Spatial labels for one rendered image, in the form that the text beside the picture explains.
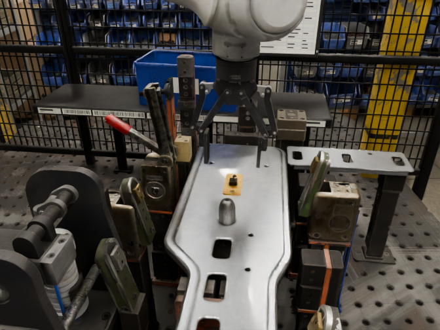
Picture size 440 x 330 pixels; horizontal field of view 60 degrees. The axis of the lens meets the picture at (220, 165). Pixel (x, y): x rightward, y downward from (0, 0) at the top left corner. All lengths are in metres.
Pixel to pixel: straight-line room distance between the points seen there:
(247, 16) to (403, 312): 0.80
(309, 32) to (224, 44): 0.62
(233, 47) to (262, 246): 0.34
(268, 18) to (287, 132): 0.59
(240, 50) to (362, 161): 0.45
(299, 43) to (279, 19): 0.80
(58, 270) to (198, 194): 0.40
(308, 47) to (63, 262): 1.01
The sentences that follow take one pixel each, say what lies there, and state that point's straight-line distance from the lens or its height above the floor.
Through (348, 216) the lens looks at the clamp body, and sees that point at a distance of 0.79.
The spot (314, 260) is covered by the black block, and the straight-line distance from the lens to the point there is 0.68.
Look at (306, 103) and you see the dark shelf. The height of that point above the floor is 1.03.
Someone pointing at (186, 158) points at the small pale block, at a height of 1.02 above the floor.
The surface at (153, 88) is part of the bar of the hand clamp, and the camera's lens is 0.75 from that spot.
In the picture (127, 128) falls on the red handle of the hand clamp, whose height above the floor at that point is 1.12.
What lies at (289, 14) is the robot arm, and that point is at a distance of 0.48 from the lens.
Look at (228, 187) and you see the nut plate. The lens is 0.82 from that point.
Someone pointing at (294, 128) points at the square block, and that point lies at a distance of 1.03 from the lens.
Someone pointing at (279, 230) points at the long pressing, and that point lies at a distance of 0.72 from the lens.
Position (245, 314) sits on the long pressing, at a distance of 0.58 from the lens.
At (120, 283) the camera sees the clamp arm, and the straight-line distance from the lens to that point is 0.57.
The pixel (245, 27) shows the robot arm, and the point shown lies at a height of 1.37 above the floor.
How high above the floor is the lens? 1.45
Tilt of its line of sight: 30 degrees down
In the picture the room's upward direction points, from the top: straight up
